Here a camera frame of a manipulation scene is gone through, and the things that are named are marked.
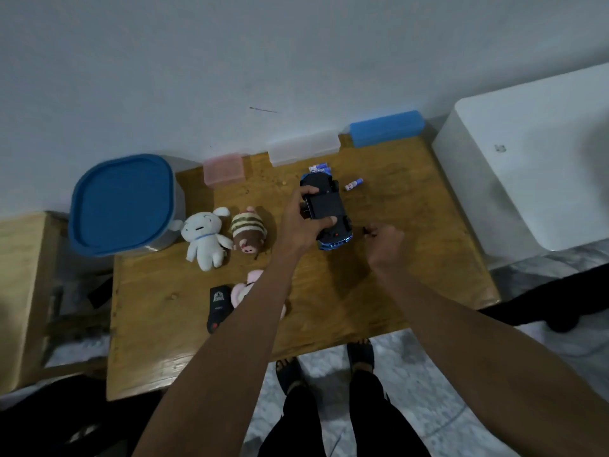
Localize white plush dog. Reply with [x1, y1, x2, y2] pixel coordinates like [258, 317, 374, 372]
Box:
[169, 207, 234, 272]

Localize person's right black sandal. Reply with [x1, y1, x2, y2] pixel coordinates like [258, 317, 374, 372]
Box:
[346, 340, 376, 374]

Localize person's left hand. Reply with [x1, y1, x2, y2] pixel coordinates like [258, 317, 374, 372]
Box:
[275, 185, 339, 258]

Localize blue plastic case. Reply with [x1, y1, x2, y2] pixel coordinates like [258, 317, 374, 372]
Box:
[350, 109, 426, 149]

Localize light wooden side table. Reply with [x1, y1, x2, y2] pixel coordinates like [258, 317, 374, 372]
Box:
[0, 211, 72, 395]

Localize pink flower plush panda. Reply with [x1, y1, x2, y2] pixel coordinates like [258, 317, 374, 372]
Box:
[230, 268, 288, 324]

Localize person's right hand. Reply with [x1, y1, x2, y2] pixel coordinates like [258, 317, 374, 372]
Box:
[363, 223, 406, 277]

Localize person's black sandal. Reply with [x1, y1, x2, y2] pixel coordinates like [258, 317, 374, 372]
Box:
[275, 357, 305, 395]
[346, 340, 376, 374]

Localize blue toy car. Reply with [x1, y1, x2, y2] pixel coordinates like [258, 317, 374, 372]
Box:
[299, 171, 354, 252]

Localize translucent white plastic case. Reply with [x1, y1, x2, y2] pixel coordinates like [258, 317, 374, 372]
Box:
[268, 129, 342, 168]

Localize person's black trousers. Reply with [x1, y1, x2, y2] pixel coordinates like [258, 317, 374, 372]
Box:
[256, 371, 431, 457]

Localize white cabinet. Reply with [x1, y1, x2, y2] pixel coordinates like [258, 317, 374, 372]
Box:
[431, 62, 609, 270]

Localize person's left forearm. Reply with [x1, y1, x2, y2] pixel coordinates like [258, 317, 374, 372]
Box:
[133, 244, 310, 457]

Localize blue lidded plastic container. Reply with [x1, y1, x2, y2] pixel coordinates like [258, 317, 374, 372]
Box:
[67, 153, 187, 258]

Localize person's left black sandal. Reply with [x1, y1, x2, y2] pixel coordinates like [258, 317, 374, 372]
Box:
[275, 357, 305, 395]

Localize person's right forearm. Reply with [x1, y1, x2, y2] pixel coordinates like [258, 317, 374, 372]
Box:
[380, 266, 609, 457]

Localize brown striped plush pig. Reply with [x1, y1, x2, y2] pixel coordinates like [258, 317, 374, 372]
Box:
[230, 206, 267, 256]

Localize black object under side table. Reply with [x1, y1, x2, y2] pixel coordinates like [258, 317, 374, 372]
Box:
[88, 275, 114, 310]

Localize small pink plastic case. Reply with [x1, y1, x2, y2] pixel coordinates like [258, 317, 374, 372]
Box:
[203, 154, 246, 188]

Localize black remote control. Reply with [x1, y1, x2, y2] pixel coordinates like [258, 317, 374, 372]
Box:
[206, 286, 233, 334]

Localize black stand base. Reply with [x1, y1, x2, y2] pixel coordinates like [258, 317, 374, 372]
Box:
[478, 263, 609, 334]

